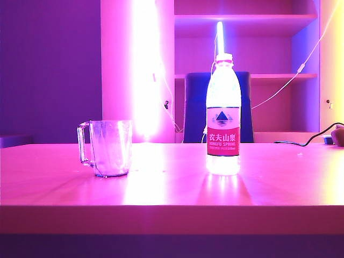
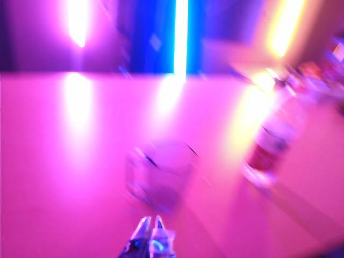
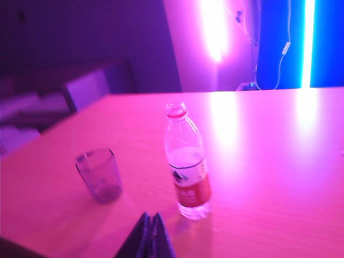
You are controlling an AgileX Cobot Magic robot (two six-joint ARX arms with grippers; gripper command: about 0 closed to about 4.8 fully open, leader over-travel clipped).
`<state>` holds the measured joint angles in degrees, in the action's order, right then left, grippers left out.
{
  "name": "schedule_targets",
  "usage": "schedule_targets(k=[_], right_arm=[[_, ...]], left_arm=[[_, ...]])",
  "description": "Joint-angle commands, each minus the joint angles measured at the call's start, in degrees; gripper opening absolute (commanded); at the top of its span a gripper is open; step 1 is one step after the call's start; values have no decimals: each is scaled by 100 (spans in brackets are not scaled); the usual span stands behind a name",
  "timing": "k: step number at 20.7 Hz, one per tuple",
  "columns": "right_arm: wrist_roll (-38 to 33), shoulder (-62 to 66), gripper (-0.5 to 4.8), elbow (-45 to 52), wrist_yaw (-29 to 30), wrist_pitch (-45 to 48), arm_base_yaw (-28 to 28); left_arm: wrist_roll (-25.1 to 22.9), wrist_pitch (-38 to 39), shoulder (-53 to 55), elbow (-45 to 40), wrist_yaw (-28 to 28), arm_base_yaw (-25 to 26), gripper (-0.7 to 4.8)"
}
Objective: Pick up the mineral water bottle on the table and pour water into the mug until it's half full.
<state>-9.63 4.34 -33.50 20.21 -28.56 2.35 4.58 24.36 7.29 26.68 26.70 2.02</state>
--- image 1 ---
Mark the tall bright light strip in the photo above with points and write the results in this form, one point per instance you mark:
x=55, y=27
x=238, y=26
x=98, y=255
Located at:
x=145, y=67

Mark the small wall hook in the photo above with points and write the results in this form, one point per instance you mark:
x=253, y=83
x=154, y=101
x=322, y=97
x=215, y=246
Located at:
x=330, y=104

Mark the transparent glass mug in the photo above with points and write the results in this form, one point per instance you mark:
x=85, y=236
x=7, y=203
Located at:
x=111, y=150

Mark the small glowing light stick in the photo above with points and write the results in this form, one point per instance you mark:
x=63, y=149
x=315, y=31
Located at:
x=220, y=37

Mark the rounded beige object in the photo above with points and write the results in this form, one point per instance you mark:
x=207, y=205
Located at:
x=338, y=137

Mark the clear plastic mineral water bottle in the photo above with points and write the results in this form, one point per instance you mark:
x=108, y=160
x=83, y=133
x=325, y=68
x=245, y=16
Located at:
x=222, y=94

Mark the dark blue chair back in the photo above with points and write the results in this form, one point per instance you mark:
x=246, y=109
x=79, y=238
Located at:
x=194, y=113

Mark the small black wall clip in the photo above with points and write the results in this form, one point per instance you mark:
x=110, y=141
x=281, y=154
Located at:
x=167, y=104

